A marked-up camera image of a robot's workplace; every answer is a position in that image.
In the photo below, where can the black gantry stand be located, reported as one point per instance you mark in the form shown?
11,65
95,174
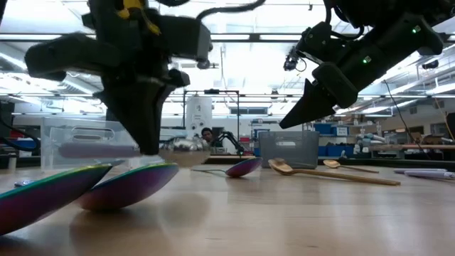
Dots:
211,91

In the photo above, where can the black background robot arm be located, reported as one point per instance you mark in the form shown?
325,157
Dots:
227,133

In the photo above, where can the person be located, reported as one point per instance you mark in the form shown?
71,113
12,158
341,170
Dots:
207,134

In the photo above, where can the black aluminium table frame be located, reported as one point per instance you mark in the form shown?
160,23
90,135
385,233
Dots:
355,161

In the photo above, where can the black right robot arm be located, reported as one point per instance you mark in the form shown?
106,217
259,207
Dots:
373,10

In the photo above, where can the small clear plastic bin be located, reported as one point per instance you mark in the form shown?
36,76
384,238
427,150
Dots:
53,142

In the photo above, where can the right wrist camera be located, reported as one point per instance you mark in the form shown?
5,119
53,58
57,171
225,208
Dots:
292,62

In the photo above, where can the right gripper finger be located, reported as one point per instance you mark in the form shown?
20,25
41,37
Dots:
320,103

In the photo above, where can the wooden workbench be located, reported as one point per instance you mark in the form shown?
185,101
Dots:
409,146

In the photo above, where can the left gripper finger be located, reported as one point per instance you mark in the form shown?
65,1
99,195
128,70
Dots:
142,113
179,78

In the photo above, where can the blue storage bin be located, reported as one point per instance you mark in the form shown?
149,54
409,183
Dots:
321,128
26,145
334,151

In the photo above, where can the white cylindrical tank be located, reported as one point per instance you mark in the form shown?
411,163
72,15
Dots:
199,113

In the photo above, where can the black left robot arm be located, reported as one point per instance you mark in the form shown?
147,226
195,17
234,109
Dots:
71,55

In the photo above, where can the dark grey plastic container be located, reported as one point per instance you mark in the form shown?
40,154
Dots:
288,153

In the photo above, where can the gold spoon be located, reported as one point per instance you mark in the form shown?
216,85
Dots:
332,164
281,167

